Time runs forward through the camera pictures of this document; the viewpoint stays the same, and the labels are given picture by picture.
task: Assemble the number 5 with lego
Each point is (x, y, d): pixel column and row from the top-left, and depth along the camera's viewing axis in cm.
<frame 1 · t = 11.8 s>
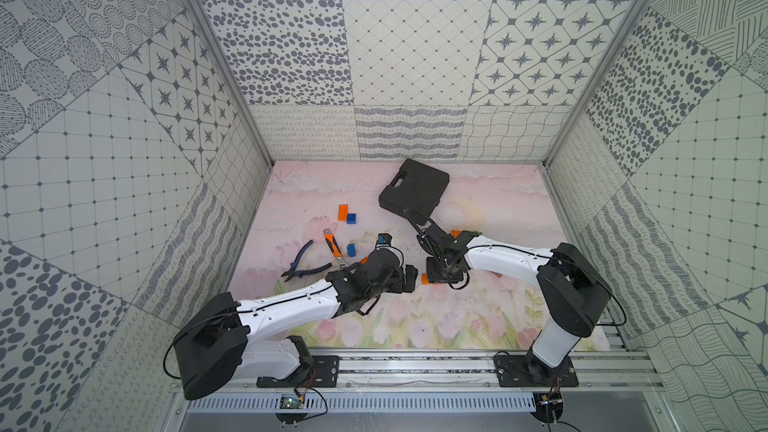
left hand: (414, 277, 79), fingers open
right hand: (438, 279, 89), fingers open
black plastic carrying case: (415, 190, 109), point 5 cm above the table
orange lego brick far left: (343, 211, 107), point 2 cm above the table
blue lego brick far left: (351, 218, 105), point 2 cm above the table
small blue lego brick: (351, 250, 98), on the table
blue handled pliers: (294, 272, 92), point 2 cm above the table
orange handled tool: (333, 246, 98), point 2 cm above the table

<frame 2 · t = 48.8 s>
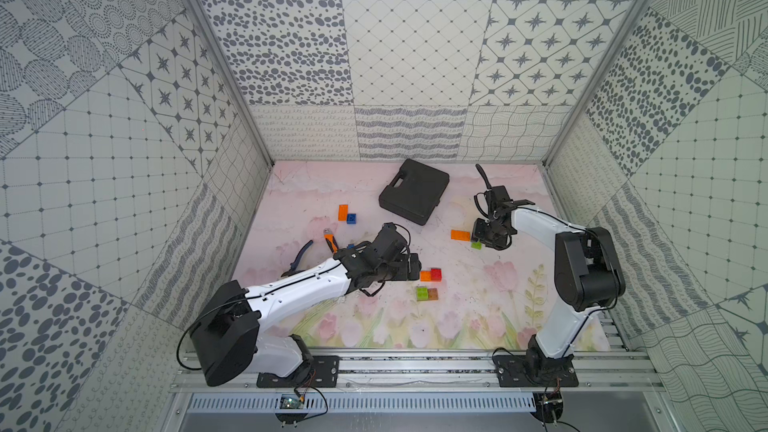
left hand: (418, 272, 78), fingers open
right hand: (481, 243, 95), fingers open
tan lego plate: (433, 294, 89), on the table
small green lego brick: (422, 293, 87), point 3 cm above the table
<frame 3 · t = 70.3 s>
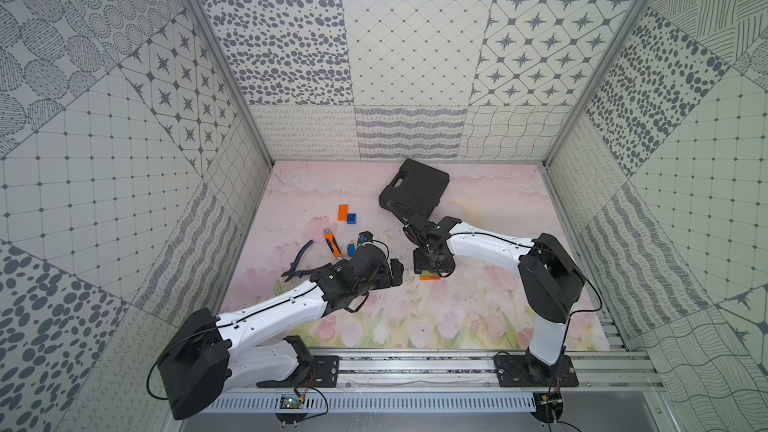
left hand: (400, 274, 79), fingers open
right hand: (431, 271, 89), fingers open
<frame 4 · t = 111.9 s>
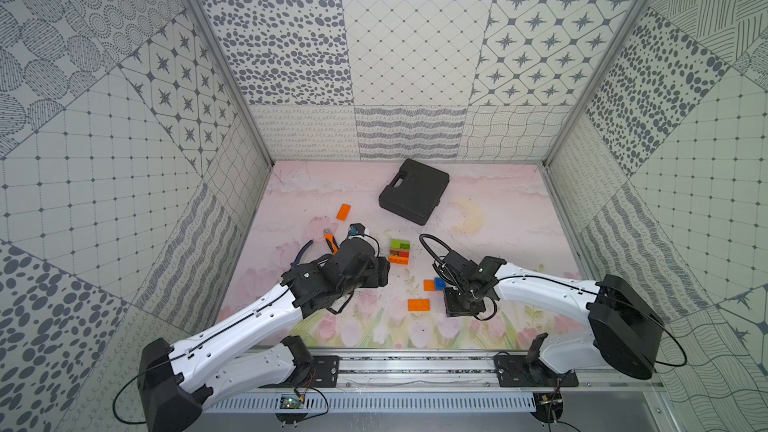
left hand: (388, 269, 73), fingers open
right hand: (454, 313, 82), fingers open
orange lego brick right: (428, 285, 90), on the table
orange lego brick near pliers: (418, 305, 86), on the table
